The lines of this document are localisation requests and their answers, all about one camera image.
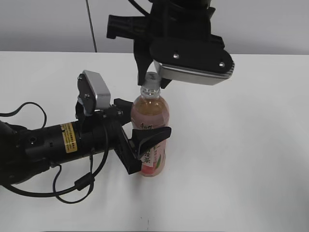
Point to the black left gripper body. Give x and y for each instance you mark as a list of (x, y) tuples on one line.
[(102, 132)]

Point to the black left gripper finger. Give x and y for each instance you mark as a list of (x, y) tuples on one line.
[(123, 105), (143, 140)]

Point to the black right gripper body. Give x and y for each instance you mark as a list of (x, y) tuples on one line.
[(188, 20)]

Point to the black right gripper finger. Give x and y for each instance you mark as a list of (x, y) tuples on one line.
[(143, 62), (164, 83)]

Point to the pink peach tea bottle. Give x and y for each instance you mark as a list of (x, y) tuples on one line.
[(151, 111)]

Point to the white bottle cap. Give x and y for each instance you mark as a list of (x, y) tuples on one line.
[(152, 81)]

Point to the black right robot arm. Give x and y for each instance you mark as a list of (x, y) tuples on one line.
[(175, 36)]

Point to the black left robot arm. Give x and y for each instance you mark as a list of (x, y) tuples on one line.
[(26, 153)]

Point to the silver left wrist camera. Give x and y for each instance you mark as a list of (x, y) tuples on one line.
[(93, 92)]

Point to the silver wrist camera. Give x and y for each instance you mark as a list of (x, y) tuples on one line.
[(93, 92), (193, 62)]

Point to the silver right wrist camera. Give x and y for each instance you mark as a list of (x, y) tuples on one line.
[(193, 62)]

